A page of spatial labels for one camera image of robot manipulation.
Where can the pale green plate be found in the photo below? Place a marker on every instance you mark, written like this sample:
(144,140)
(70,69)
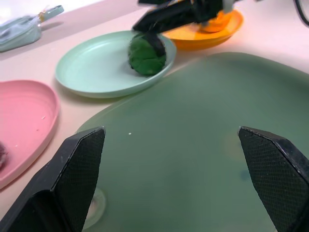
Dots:
(96,67)

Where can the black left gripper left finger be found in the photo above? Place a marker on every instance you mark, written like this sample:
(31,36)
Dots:
(60,183)

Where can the large dark green plate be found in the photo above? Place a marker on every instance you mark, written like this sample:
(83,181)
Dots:
(183,120)

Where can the dark green soft item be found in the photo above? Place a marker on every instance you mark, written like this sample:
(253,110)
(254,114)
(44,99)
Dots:
(142,55)

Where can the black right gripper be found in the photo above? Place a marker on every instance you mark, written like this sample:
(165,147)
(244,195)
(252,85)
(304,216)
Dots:
(207,8)

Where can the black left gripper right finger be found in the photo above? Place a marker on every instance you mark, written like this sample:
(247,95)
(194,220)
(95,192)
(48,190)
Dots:
(272,169)

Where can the pale blue zip pouch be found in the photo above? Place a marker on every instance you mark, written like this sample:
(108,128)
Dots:
(17,33)

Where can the orange plate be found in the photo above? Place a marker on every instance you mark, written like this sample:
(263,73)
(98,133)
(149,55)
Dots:
(193,39)

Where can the orange soft item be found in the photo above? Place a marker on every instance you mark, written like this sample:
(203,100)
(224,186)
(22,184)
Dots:
(217,24)

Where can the small pale green round cap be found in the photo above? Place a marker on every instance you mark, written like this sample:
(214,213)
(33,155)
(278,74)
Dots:
(97,205)

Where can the pink plate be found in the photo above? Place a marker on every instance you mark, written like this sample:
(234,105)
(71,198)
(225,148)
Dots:
(24,120)

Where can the dark purple soft item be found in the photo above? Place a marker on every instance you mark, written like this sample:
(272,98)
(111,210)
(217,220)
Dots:
(3,154)

